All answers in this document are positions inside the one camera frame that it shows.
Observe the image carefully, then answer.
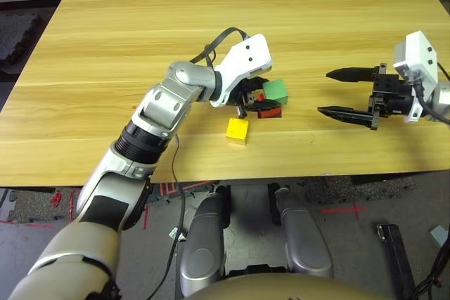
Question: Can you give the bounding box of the silver robot left leg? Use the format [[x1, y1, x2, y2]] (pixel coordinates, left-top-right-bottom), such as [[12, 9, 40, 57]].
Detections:
[[179, 193, 231, 297]]

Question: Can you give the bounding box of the black mat with red lines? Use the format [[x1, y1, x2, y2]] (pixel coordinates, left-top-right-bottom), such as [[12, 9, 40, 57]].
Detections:
[[157, 180, 216, 206]]

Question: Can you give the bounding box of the black foam floor mat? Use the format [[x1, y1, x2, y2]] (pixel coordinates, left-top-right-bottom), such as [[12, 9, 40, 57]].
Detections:
[[0, 13, 43, 74]]

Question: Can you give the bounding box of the speckled grey floor mat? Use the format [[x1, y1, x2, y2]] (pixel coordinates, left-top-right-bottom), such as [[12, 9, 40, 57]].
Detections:
[[0, 187, 85, 223], [304, 175, 418, 206]]

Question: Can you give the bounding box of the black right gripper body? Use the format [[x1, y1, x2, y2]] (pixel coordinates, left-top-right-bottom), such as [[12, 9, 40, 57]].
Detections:
[[367, 63, 416, 131]]

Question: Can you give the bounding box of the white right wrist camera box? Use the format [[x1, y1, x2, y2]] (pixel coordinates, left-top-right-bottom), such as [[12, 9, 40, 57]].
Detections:
[[392, 30, 439, 124]]

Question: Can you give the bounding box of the black robot pelvis plate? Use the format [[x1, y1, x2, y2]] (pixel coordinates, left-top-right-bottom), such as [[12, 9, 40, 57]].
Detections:
[[228, 263, 288, 277]]

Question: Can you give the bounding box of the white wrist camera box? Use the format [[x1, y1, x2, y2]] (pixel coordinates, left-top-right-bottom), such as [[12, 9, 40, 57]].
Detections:
[[392, 30, 439, 124], [210, 34, 274, 107]]

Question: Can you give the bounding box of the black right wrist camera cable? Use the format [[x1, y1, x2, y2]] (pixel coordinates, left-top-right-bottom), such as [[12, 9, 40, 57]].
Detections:
[[413, 62, 450, 120]]

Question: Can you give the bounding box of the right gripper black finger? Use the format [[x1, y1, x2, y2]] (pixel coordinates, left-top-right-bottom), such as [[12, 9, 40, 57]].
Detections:
[[326, 66, 376, 83], [316, 105, 373, 127]]

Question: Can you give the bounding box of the small silver metal clip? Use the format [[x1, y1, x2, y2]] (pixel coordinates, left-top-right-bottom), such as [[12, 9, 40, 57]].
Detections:
[[168, 226, 187, 242]]

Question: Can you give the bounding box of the red wooden block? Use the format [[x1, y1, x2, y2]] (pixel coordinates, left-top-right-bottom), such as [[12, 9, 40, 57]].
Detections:
[[255, 91, 283, 119]]

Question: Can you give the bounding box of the black metal floor bar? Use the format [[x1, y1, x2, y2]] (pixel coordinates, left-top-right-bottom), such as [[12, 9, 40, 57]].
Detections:
[[376, 223, 418, 300]]

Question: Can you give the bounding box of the silver robot leg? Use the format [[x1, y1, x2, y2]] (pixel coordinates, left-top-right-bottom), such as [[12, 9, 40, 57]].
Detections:
[[179, 193, 231, 297], [274, 187, 335, 279]]

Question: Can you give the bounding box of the green wooden block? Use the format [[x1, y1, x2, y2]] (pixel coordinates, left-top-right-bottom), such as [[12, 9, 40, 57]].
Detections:
[[262, 79, 290, 107]]

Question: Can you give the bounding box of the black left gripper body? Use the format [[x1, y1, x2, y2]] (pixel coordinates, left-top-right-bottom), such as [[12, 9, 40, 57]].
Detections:
[[228, 77, 264, 118]]

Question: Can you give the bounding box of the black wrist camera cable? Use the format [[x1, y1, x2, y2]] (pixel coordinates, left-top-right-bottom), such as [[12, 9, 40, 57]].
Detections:
[[188, 27, 249, 69], [413, 62, 450, 120]]

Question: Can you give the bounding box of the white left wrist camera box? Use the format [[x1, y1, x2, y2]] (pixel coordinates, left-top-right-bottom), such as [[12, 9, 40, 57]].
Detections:
[[210, 34, 274, 107]]

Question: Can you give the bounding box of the silver robot right leg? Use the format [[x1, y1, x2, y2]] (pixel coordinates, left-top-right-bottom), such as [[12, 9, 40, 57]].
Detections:
[[274, 187, 335, 279]]

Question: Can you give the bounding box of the yellow wooden block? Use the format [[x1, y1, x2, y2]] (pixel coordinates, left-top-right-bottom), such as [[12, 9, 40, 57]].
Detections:
[[226, 117, 250, 146]]

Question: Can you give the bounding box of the thin black hanging cable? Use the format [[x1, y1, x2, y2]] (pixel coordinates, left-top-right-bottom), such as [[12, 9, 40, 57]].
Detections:
[[150, 134, 187, 300]]

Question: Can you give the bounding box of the black left wrist camera cable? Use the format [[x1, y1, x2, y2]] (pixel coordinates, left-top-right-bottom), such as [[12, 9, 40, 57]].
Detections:
[[188, 27, 249, 69]]

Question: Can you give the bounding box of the small grey box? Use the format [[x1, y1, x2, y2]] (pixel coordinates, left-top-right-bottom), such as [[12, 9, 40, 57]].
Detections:
[[428, 226, 450, 249]]

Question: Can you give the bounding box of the tan robot torso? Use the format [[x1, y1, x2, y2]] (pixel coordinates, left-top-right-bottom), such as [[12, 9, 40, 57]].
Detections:
[[182, 273, 391, 300]]

